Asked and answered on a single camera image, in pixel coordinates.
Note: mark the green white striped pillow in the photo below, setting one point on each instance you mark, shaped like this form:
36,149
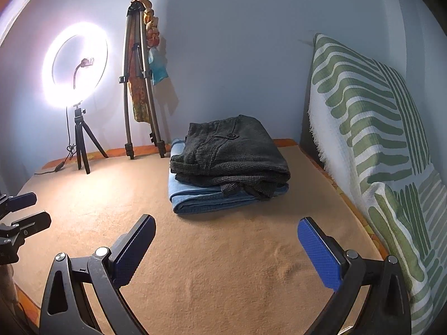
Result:
366,111

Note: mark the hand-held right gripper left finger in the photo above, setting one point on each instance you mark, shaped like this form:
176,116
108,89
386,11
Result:
134,251

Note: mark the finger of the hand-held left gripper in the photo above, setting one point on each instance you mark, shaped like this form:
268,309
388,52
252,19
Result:
22,200
31,223

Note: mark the blue plastic bag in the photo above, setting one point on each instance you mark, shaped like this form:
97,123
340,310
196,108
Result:
159,69

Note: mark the large grey tripod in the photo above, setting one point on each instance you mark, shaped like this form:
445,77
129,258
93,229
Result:
127,111

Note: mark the grey checked pants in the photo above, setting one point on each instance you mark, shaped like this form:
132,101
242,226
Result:
237,146

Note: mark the small black tripod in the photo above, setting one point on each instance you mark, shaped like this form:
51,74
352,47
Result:
81,136

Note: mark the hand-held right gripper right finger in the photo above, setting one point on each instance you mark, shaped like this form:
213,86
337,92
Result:
319,254

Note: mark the patterned yellow cloth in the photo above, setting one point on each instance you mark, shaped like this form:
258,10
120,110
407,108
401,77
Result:
139,104

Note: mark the beige blanket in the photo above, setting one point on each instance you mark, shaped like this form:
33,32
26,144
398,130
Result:
227,268

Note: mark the folded blue towel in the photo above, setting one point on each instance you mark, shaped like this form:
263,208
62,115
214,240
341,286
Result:
202,200

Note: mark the phone holder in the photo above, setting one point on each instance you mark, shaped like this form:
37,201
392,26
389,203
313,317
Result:
85,63

